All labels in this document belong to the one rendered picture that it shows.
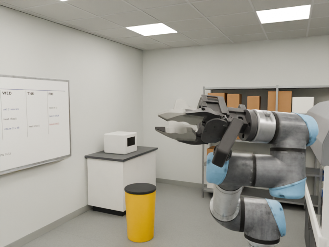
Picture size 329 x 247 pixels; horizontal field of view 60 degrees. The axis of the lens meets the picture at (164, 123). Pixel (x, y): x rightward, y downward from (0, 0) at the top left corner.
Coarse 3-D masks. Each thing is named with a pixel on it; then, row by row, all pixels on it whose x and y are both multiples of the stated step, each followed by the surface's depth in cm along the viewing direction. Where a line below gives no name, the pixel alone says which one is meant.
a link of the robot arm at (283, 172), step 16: (256, 160) 64; (272, 160) 63; (288, 160) 62; (304, 160) 63; (256, 176) 63; (272, 176) 62; (288, 176) 61; (304, 176) 62; (272, 192) 64; (288, 192) 61; (304, 192) 62
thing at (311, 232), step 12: (312, 108) 326; (324, 108) 255; (324, 120) 205; (324, 132) 186; (312, 144) 229; (324, 144) 176; (324, 156) 177; (324, 168) 181; (324, 180) 179; (324, 192) 179; (324, 204) 179; (312, 216) 216; (324, 216) 179; (312, 228) 213; (324, 228) 180; (312, 240) 271; (324, 240) 181
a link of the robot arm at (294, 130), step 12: (276, 120) 62; (288, 120) 63; (300, 120) 63; (312, 120) 64; (276, 132) 62; (288, 132) 62; (300, 132) 62; (312, 132) 63; (276, 144) 64; (288, 144) 62; (300, 144) 62
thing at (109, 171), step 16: (112, 144) 458; (128, 144) 459; (96, 160) 440; (112, 160) 424; (128, 160) 434; (144, 160) 481; (96, 176) 442; (112, 176) 430; (128, 176) 436; (144, 176) 483; (96, 192) 445; (112, 192) 432; (96, 208) 453; (112, 208) 434
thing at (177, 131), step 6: (168, 126) 63; (174, 126) 63; (180, 126) 64; (186, 126) 64; (192, 126) 64; (162, 132) 60; (168, 132) 61; (174, 132) 60; (180, 132) 61; (186, 132) 61; (192, 132) 61; (174, 138) 62; (180, 138) 62; (186, 138) 62; (192, 138) 62
